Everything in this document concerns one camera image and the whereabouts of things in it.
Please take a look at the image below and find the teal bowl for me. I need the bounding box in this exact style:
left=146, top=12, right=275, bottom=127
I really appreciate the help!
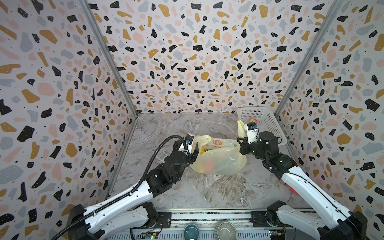
left=183, top=224, right=200, bottom=240

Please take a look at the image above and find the black corrugated cable hose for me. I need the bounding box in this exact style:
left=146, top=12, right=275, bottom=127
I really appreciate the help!
left=50, top=134, right=188, bottom=240

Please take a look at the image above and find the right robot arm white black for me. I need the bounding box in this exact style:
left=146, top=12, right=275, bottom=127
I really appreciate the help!
left=237, top=132, right=368, bottom=240

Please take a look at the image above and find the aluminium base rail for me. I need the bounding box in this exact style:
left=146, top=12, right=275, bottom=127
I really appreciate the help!
left=109, top=209, right=316, bottom=240

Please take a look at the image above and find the grey ribbed plate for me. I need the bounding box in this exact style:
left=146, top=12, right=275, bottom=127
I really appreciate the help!
left=215, top=222, right=237, bottom=240

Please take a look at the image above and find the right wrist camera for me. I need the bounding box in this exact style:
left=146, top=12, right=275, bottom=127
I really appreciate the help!
left=244, top=122, right=259, bottom=144

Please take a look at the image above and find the white plastic mesh basket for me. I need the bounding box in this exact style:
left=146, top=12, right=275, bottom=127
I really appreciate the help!
left=237, top=107, right=287, bottom=146

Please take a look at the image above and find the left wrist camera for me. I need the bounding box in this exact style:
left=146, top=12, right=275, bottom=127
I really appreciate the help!
left=179, top=134, right=195, bottom=153

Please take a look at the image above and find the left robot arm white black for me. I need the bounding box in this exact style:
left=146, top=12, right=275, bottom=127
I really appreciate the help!
left=67, top=135, right=200, bottom=240

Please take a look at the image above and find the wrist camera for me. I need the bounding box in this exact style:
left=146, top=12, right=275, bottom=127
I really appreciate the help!
left=179, top=134, right=195, bottom=153
left=244, top=122, right=259, bottom=144

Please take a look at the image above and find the yellow translucent plastic bag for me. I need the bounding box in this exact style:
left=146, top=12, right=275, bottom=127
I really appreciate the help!
left=191, top=135, right=247, bottom=176

